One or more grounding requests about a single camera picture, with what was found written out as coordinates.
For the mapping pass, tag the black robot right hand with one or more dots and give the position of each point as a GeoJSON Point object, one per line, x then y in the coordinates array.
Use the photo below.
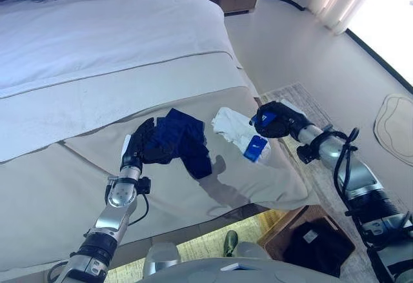
{"type": "Point", "coordinates": [284, 122]}

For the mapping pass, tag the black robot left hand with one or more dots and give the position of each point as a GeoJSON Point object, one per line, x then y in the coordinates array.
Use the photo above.
{"type": "Point", "coordinates": [132, 147]}

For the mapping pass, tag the dark blue garment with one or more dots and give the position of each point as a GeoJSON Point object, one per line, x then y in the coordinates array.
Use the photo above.
{"type": "Point", "coordinates": [184, 138]}

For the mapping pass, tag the white garment with blue tag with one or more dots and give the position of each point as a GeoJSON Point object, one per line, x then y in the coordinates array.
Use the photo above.
{"type": "Point", "coordinates": [229, 123]}

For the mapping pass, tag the black garment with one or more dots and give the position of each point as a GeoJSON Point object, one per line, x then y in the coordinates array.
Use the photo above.
{"type": "Point", "coordinates": [319, 247]}

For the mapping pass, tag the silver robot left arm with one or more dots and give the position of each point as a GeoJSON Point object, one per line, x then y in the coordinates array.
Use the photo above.
{"type": "Point", "coordinates": [116, 212]}

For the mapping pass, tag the large bed, beige cover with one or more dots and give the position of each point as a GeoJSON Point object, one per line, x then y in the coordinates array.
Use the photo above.
{"type": "Point", "coordinates": [80, 183]}

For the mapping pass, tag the brown wicker basket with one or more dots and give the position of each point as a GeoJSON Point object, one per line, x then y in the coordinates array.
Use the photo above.
{"type": "Point", "coordinates": [274, 231]}

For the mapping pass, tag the grey striped area rug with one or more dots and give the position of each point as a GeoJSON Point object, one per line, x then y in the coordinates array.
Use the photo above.
{"type": "Point", "coordinates": [322, 180]}

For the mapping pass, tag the small beige outlined floor mat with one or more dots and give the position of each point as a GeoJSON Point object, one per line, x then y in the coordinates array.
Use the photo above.
{"type": "Point", "coordinates": [397, 125]}

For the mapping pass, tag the grey robot torso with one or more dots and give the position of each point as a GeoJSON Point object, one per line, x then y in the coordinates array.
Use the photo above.
{"type": "Point", "coordinates": [226, 273]}

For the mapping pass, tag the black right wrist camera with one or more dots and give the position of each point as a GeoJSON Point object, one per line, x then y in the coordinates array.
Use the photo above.
{"type": "Point", "coordinates": [306, 154]}

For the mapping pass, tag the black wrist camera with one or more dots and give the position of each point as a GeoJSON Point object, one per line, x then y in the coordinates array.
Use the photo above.
{"type": "Point", "coordinates": [306, 154]}
{"type": "Point", "coordinates": [144, 185]}

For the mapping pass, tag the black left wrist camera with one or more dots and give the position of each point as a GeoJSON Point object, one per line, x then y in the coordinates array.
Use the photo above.
{"type": "Point", "coordinates": [144, 185]}

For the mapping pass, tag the black window frame strip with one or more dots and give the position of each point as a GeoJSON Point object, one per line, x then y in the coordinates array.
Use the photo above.
{"type": "Point", "coordinates": [380, 59]}

